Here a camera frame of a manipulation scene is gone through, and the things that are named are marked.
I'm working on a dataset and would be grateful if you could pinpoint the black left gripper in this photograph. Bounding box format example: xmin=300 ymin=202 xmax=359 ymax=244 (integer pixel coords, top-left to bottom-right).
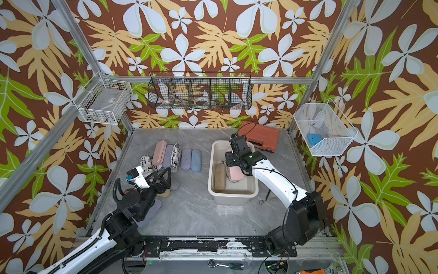
xmin=138 ymin=167 xmax=170 ymax=220

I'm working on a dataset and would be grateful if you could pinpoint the pink glasses case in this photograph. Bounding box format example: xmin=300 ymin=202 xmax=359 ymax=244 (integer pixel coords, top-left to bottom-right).
xmin=228 ymin=166 xmax=245 ymax=182
xmin=151 ymin=140 xmax=167 ymax=170

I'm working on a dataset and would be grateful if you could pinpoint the tan fabric glasses case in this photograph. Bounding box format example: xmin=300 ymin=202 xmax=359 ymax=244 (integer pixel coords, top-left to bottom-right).
xmin=214 ymin=163 xmax=226 ymax=192

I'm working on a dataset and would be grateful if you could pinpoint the cream plastic storage box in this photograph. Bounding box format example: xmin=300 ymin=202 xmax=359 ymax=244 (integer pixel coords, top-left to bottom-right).
xmin=208 ymin=140 xmax=259 ymax=206

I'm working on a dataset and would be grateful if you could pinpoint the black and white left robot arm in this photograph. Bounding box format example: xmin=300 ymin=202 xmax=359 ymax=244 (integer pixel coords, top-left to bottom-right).
xmin=42 ymin=167 xmax=172 ymax=274

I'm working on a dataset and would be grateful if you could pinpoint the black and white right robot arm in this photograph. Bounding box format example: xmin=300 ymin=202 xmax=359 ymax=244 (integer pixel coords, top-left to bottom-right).
xmin=225 ymin=134 xmax=326 ymax=255

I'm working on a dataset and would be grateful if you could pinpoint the beige fabric glasses case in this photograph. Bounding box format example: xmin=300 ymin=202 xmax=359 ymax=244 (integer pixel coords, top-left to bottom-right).
xmin=157 ymin=189 xmax=172 ymax=198

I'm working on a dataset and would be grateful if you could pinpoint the flag newspaper glasses case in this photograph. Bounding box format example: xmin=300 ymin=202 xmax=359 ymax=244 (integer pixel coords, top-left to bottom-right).
xmin=140 ymin=155 xmax=154 ymax=173

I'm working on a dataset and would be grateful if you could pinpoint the grey fabric glasses case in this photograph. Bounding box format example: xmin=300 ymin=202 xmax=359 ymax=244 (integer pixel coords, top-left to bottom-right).
xmin=171 ymin=173 xmax=181 ymax=191

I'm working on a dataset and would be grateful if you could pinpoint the lilac fabric glasses case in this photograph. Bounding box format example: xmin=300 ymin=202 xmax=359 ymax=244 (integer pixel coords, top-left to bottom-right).
xmin=162 ymin=145 xmax=174 ymax=168

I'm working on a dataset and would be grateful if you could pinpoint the purple fabric glasses case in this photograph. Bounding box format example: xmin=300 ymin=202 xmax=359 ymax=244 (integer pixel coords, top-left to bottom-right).
xmin=180 ymin=148 xmax=192 ymax=171

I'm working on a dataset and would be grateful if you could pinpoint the light blue fabric glasses case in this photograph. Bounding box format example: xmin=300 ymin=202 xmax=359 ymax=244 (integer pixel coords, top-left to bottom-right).
xmin=191 ymin=149 xmax=202 ymax=172

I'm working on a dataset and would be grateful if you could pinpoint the blue object in basket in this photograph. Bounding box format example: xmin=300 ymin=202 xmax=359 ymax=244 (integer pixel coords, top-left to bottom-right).
xmin=308 ymin=134 xmax=323 ymax=146

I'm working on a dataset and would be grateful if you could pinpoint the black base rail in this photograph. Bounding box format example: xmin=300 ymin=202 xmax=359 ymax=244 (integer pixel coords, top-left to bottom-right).
xmin=140 ymin=236 xmax=297 ymax=258

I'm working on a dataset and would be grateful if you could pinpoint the black wire basket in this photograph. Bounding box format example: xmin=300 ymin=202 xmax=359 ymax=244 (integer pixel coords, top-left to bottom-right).
xmin=146 ymin=71 xmax=253 ymax=110

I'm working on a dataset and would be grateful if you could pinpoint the white wire basket right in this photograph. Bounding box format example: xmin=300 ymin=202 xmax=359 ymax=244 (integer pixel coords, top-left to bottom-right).
xmin=294 ymin=100 xmax=358 ymax=158

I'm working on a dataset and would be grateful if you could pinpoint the white wire basket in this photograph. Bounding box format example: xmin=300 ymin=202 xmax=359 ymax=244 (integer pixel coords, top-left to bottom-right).
xmin=74 ymin=73 xmax=133 ymax=125
xmin=294 ymin=100 xmax=358 ymax=158

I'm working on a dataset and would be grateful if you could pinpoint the white wire basket left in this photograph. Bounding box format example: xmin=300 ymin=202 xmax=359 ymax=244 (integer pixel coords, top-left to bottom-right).
xmin=74 ymin=73 xmax=133 ymax=125

